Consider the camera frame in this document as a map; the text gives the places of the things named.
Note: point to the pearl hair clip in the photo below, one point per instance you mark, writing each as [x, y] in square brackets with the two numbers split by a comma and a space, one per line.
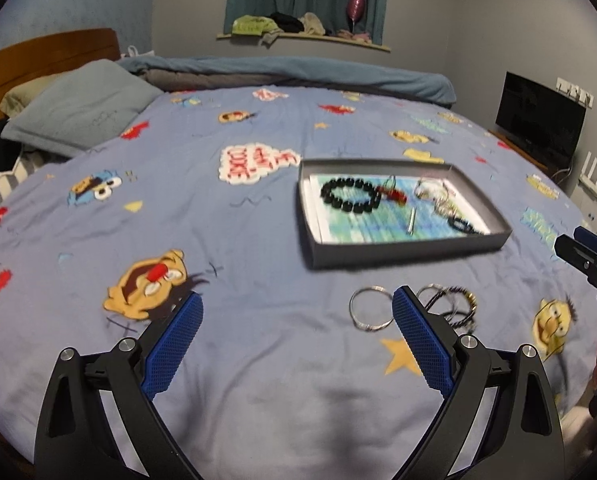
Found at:
[412, 222]

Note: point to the green cloth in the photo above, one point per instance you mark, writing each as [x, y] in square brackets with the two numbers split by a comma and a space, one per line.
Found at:
[251, 24]

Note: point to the pink balloon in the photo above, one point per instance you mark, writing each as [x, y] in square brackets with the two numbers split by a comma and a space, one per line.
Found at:
[355, 5]

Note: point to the grey blue pillow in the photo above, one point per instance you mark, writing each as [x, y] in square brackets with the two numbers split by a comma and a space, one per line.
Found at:
[83, 105]

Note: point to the blue green printed paper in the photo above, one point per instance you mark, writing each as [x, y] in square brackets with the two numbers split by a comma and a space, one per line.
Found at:
[368, 225]

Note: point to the beige cloth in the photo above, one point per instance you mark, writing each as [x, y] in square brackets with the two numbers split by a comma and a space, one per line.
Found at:
[312, 22]

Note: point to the grey blanket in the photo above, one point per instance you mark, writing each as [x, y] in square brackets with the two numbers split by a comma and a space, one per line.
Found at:
[203, 80]

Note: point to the white plastic bag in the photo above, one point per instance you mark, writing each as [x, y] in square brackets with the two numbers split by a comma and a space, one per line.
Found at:
[136, 52]

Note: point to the wooden television stand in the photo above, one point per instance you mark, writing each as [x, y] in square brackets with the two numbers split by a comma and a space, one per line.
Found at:
[516, 149]

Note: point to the beige pillow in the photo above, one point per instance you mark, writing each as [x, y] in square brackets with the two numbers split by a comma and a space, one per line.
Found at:
[21, 92]

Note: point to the striped grey white cloth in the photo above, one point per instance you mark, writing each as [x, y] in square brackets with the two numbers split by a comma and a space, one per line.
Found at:
[3, 190]

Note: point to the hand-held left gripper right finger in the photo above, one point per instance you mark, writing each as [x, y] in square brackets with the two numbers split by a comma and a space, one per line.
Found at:
[423, 340]

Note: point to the black television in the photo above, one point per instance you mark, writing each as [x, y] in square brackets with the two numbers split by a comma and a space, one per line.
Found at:
[538, 115]

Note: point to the white wall hooks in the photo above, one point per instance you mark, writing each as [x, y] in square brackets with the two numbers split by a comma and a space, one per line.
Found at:
[576, 91]

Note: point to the grey shallow cardboard box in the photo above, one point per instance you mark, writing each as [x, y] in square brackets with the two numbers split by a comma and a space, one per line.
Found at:
[378, 255]

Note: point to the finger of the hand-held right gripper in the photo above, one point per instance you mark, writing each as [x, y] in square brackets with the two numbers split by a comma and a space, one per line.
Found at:
[576, 255]
[591, 240]

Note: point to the black cloth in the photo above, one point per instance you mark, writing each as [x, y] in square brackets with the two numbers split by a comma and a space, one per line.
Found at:
[286, 21]

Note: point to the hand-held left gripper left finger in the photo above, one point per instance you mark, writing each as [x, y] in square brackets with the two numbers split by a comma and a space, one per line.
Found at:
[176, 342]

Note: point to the wooden headboard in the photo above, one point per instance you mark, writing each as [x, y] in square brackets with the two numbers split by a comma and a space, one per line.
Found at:
[43, 52]

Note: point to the rolled blue duvet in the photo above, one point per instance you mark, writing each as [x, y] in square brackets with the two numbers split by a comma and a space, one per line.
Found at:
[303, 70]

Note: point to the pink cloth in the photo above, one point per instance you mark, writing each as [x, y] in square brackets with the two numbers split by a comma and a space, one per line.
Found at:
[356, 36]

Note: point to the cartoon printed blue bed sheet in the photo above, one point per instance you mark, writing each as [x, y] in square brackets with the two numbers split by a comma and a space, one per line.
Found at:
[253, 400]

